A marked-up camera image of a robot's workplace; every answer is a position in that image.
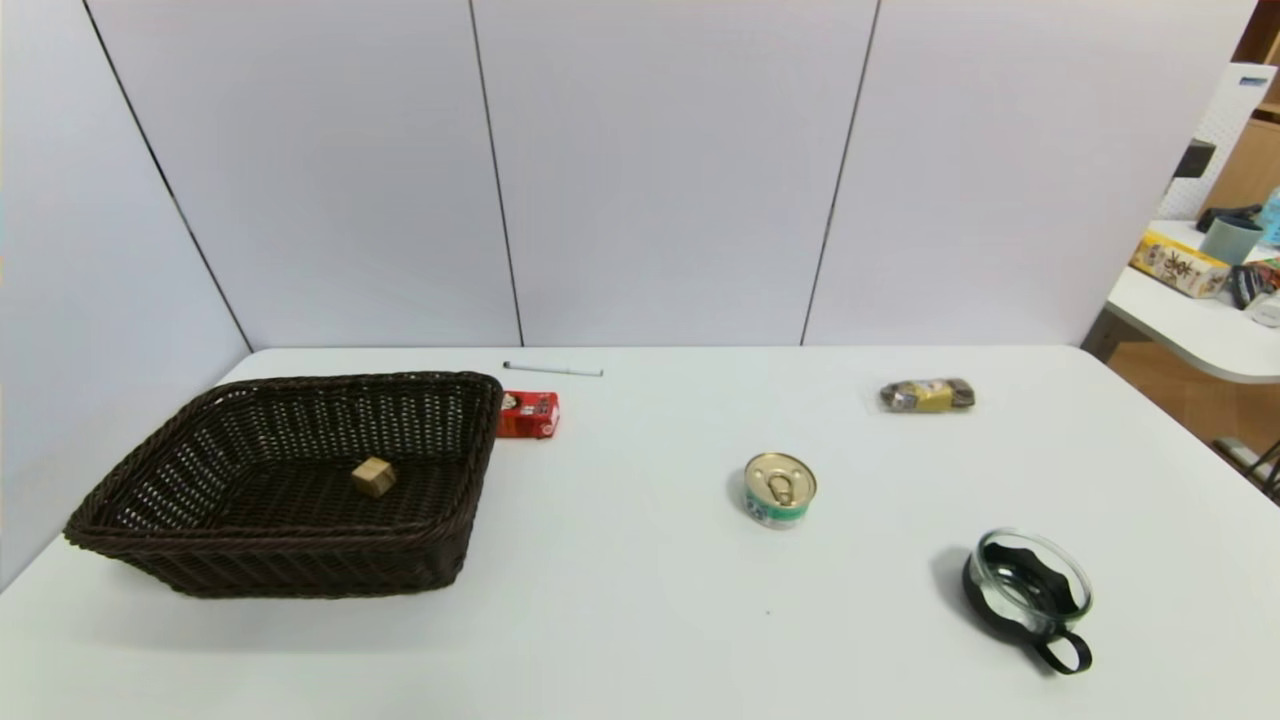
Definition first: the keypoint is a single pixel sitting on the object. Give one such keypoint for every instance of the white perforated board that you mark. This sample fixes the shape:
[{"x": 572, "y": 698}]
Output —
[{"x": 1225, "y": 130}]

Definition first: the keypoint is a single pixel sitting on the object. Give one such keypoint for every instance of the white pen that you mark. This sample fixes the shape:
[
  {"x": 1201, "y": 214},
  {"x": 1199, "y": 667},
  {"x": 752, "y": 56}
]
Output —
[{"x": 555, "y": 369}]

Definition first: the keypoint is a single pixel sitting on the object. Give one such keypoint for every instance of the glass cup with black holder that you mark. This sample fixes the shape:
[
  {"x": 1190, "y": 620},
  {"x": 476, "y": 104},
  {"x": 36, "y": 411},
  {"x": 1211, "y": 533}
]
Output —
[{"x": 1030, "y": 590}]

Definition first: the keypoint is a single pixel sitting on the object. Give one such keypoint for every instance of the small wooden block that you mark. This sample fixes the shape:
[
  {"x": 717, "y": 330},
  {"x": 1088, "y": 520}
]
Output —
[{"x": 373, "y": 477}]

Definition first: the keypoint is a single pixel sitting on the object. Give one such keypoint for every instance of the wooden cabinet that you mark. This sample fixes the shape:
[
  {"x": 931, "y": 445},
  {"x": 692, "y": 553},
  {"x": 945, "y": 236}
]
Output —
[{"x": 1250, "y": 165}]

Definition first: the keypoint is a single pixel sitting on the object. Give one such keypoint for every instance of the red drink carton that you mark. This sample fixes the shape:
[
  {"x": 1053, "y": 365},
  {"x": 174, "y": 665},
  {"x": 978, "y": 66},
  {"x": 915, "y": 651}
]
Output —
[{"x": 530, "y": 415}]

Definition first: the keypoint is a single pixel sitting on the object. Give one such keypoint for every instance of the yellow printed box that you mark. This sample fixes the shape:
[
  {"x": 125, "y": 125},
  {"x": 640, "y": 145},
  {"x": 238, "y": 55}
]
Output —
[{"x": 1180, "y": 265}]

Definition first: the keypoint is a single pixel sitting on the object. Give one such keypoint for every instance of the black striped packet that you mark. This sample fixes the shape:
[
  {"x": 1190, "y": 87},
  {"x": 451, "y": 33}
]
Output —
[{"x": 1250, "y": 285}]

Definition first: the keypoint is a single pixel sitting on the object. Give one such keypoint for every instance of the gold-lidded tin can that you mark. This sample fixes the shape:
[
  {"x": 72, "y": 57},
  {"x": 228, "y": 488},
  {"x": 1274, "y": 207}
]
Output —
[{"x": 780, "y": 485}]

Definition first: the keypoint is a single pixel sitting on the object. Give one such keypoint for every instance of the small black wall box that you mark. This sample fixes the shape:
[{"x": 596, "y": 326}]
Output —
[{"x": 1197, "y": 157}]

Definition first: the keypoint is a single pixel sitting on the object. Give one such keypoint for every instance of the brown wicker basket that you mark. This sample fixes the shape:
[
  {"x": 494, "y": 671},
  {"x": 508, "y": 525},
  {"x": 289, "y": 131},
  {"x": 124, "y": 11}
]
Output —
[{"x": 250, "y": 540}]

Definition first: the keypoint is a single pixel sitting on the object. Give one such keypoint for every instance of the grey-green cup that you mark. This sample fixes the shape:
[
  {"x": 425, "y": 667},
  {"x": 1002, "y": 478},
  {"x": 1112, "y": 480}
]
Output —
[{"x": 1232, "y": 240}]

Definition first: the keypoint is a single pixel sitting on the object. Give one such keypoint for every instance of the yellow and brown snack packet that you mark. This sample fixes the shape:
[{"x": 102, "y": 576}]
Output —
[{"x": 930, "y": 395}]

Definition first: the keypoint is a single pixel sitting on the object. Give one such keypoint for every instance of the white side table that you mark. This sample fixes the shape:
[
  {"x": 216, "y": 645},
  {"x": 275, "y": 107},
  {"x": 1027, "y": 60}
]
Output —
[{"x": 1200, "y": 325}]

